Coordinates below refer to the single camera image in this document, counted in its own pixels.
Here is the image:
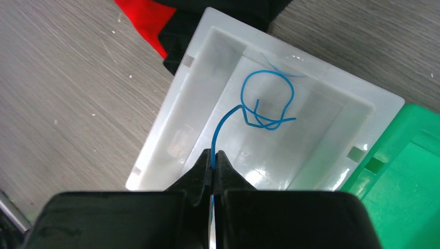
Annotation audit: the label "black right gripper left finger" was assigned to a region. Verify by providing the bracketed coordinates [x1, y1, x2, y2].
[23, 149, 212, 248]

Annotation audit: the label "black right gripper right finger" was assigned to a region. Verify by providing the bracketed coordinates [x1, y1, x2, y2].
[212, 151, 381, 248]

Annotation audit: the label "blue cables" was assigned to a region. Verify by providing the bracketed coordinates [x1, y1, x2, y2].
[210, 53, 307, 228]

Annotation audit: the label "white plastic bin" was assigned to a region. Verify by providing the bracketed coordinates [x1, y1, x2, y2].
[126, 28, 404, 190]

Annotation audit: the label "green plastic bin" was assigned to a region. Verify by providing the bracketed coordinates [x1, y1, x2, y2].
[342, 104, 439, 248]

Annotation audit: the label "black shirt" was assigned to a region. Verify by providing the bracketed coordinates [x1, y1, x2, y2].
[158, 1, 290, 75]

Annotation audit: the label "red shirt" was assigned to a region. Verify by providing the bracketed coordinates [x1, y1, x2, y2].
[115, 0, 176, 58]

